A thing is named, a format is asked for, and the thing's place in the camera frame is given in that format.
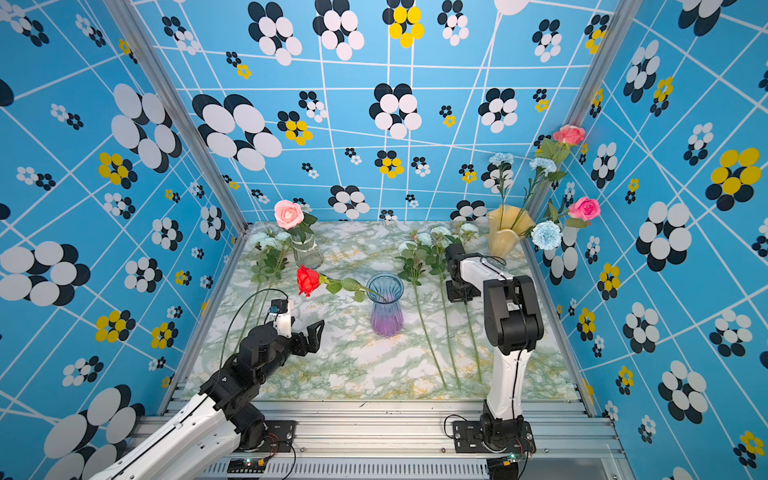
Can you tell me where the red rose stem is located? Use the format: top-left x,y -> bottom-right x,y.
296,265 -> 386,303

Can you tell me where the white blue flower stem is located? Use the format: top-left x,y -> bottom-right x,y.
396,231 -> 448,388

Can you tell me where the purple blue glass vase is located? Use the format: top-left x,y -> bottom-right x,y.
366,272 -> 404,337

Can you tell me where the clear ribbed glass vase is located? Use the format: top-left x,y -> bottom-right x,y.
291,233 -> 324,270

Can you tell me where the yellow fluted glass vase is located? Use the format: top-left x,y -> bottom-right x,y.
487,205 -> 535,264

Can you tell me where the pink and blue flower bunch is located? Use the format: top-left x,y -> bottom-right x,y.
488,124 -> 602,252

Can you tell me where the white blue flower bunch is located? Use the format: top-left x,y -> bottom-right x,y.
428,226 -> 462,391

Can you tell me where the pink rose stem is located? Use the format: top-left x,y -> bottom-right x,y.
274,200 -> 317,242

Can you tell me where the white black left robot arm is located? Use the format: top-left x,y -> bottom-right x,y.
93,314 -> 325,479

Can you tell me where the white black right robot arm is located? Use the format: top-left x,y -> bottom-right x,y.
445,243 -> 545,458

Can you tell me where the small green circuit board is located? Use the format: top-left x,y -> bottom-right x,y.
227,458 -> 268,477

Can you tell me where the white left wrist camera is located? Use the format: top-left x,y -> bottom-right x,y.
270,298 -> 294,338

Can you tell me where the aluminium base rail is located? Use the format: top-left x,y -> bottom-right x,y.
140,398 -> 636,480

